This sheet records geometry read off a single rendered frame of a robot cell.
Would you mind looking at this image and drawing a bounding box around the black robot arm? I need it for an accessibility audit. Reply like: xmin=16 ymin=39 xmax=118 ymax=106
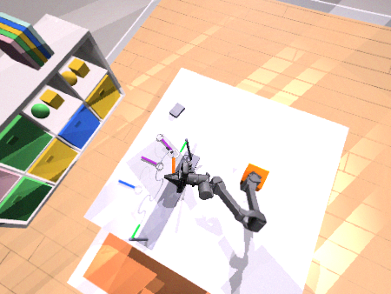
xmin=197 ymin=171 xmax=268 ymax=233

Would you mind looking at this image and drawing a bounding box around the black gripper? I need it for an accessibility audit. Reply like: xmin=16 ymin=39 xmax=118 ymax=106
xmin=164 ymin=162 xmax=198 ymax=193

